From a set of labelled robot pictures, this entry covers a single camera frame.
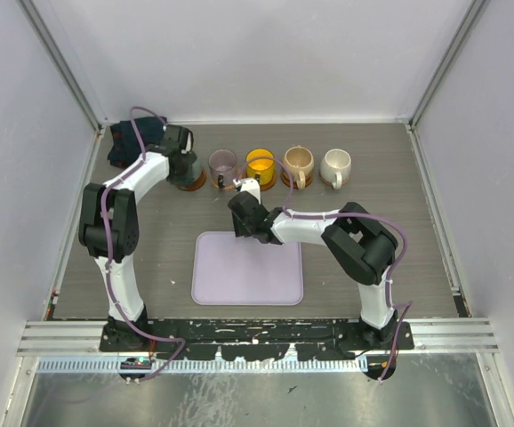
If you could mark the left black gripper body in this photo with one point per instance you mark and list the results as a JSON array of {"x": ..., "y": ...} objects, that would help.
[{"x": 174, "y": 174}]

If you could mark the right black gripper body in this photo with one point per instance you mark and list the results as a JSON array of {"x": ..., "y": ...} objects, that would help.
[{"x": 252, "y": 229}]

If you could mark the grey ceramic mug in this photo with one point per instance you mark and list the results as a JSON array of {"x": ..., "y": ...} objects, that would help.
[{"x": 185, "y": 169}]

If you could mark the purple glass mug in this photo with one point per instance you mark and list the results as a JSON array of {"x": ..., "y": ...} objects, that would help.
[{"x": 222, "y": 159}]

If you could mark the yellow mug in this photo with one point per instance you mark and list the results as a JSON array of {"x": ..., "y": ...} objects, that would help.
[{"x": 260, "y": 165}]

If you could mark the brown wooden round coaster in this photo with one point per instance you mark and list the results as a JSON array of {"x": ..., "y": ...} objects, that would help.
[{"x": 286, "y": 181}]

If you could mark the beige ceramic mug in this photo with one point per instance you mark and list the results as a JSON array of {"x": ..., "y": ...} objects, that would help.
[{"x": 299, "y": 162}]

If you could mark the white ceramic mug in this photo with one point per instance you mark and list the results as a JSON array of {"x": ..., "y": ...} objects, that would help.
[{"x": 335, "y": 166}]

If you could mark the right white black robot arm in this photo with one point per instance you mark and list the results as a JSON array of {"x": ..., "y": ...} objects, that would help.
[{"x": 357, "y": 240}]

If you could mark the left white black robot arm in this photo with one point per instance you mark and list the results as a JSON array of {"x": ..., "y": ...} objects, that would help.
[{"x": 109, "y": 227}]

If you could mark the dark brown wooden coaster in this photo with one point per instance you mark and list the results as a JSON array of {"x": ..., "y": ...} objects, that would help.
[{"x": 269, "y": 184}]

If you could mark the lavender plastic tray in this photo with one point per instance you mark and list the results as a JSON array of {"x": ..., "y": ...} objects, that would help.
[{"x": 232, "y": 271}]

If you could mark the dark blue folded cloth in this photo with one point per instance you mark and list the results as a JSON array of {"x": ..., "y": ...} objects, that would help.
[{"x": 126, "y": 148}]

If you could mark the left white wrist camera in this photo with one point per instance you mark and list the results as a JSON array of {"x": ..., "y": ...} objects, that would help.
[{"x": 189, "y": 143}]

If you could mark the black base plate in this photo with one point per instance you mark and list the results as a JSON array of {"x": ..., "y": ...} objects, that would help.
[{"x": 258, "y": 339}]

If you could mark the white slotted cable duct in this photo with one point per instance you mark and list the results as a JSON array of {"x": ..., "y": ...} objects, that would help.
[{"x": 121, "y": 365}]

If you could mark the aluminium front rail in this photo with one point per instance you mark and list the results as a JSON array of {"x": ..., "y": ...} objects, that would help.
[{"x": 430, "y": 335}]

